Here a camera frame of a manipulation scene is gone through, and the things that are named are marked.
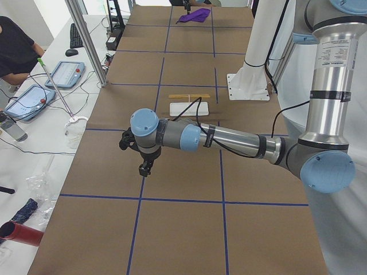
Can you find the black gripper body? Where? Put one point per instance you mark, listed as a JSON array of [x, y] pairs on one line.
[[149, 157]]

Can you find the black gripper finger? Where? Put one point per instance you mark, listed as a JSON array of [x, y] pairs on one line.
[[144, 170]]

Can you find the purple microfibre towel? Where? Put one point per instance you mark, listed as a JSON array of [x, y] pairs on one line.
[[199, 15]]

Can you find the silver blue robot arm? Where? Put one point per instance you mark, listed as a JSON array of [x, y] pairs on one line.
[[319, 156]]

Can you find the white towel rack with wooden bars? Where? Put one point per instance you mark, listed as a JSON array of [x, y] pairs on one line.
[[192, 104]]

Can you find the crumpled clear plastic wrap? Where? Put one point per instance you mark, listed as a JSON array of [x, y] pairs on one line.
[[42, 191]]

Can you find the blue teach pendant far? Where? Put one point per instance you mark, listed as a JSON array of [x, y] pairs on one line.
[[67, 74]]

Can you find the blue teach pendant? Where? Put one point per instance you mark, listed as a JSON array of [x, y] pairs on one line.
[[30, 103], [67, 74]]

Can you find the black power adapter box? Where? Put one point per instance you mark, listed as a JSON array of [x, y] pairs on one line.
[[114, 39]]

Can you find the black computer mouse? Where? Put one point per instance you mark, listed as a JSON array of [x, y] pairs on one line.
[[71, 52]]

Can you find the dark blue folded umbrella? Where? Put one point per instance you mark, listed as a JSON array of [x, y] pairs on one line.
[[23, 214]]

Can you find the blue teach pendant near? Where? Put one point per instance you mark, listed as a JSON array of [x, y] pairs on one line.
[[30, 103]]

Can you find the black keyboard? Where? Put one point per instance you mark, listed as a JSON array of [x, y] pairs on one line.
[[75, 38]]

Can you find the clear water bottle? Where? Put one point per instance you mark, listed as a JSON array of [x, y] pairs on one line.
[[12, 128]]

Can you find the red cylinder tube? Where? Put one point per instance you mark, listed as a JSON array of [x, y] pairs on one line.
[[13, 231]]

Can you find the person in black shirt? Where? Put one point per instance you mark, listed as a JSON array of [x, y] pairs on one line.
[[19, 53]]

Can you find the black wrist camera with cable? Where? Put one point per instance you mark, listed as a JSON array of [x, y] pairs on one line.
[[128, 141]]

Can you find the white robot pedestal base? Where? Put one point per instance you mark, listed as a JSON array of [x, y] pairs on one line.
[[250, 82]]

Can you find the grabber stick with green handle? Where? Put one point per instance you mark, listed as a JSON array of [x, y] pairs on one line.
[[56, 88]]

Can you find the grey aluminium frame post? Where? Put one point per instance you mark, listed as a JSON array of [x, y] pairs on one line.
[[81, 26]]

